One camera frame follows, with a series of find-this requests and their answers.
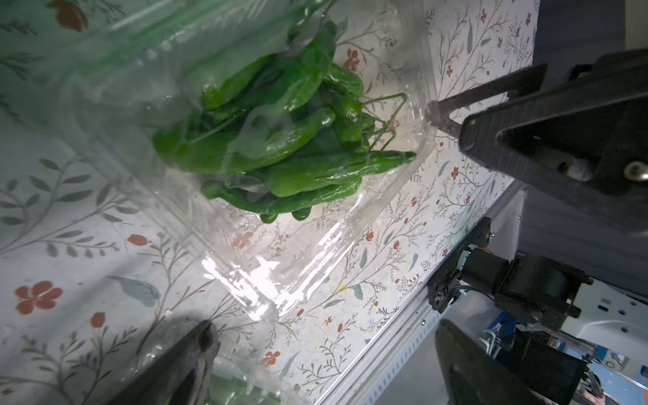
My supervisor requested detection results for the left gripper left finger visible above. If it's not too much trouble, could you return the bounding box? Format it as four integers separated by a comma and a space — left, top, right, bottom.
108, 321, 220, 404

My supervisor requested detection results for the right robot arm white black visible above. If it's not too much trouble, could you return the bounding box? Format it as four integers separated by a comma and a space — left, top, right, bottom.
427, 219, 647, 404

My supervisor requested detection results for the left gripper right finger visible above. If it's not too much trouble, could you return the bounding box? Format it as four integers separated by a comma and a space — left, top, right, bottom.
427, 49, 647, 236

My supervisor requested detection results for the clear pepper container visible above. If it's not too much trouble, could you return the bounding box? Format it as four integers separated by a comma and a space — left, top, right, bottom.
35, 1, 435, 319

